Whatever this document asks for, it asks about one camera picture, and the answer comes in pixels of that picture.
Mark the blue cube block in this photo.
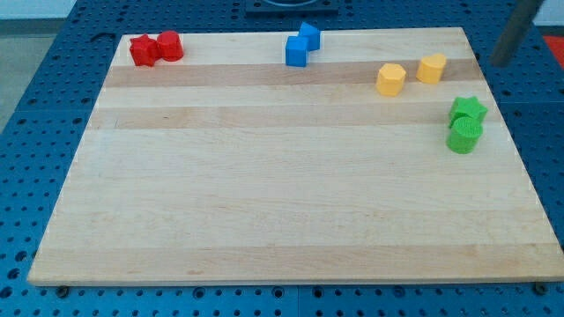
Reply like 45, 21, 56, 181
285, 36, 308, 67

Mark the red cylinder block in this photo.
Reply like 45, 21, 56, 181
157, 30, 184, 62

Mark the yellow hexagon block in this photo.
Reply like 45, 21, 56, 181
375, 63, 407, 97

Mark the grey pusher rod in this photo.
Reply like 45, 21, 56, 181
489, 0, 545, 68

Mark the red mat corner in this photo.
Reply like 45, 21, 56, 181
543, 35, 564, 68

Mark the blue pentagon block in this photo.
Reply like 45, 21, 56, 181
298, 22, 321, 51

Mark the red star block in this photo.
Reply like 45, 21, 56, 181
130, 34, 161, 67

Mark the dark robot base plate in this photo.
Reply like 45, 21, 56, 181
245, 0, 341, 17

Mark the green star block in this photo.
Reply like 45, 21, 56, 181
449, 96, 488, 128

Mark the green cylinder block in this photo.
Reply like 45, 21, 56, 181
446, 117, 483, 154

